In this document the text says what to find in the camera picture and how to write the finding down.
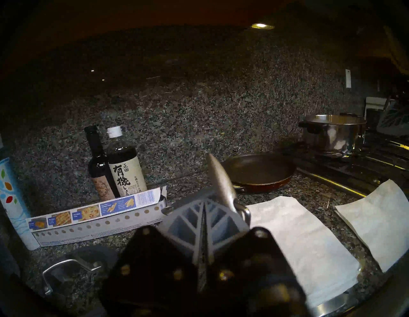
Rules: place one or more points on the gray left gripper left finger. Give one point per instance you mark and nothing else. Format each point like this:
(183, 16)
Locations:
(179, 230)

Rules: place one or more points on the gray left gripper right finger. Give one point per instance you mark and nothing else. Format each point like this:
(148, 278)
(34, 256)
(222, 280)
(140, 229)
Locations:
(227, 233)

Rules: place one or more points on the single white napkin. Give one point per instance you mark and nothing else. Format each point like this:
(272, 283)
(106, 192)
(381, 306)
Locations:
(377, 223)

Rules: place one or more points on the white napkin stack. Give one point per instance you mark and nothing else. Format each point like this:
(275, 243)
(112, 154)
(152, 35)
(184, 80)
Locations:
(303, 249)

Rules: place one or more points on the metal napkin holder tray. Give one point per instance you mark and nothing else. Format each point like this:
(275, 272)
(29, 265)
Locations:
(332, 305)

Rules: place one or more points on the white cap soy sauce bottle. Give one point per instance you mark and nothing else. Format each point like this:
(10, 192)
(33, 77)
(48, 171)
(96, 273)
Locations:
(126, 172)

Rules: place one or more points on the long blue white foil box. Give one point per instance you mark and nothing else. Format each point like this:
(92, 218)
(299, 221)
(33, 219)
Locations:
(96, 223)

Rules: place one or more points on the slim dark glass bottle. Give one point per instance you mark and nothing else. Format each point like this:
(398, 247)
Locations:
(99, 166)

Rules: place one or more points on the stainless steel pot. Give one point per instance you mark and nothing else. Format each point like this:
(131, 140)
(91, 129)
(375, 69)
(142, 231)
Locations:
(335, 137)

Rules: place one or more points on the steel gas stovetop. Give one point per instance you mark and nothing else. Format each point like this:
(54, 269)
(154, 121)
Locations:
(367, 172)

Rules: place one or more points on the leaf print blue canister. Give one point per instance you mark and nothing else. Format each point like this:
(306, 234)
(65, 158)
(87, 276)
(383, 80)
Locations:
(12, 198)

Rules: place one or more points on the white tray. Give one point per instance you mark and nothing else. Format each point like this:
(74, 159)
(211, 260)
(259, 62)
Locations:
(375, 104)

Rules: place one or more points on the range hood light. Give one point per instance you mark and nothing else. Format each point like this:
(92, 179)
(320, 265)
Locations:
(262, 26)

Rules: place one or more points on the white wall outlet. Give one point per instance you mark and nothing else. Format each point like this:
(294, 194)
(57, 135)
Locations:
(348, 78)

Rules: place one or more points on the wooden wall cabinet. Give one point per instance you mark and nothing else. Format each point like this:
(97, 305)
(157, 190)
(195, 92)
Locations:
(127, 12)

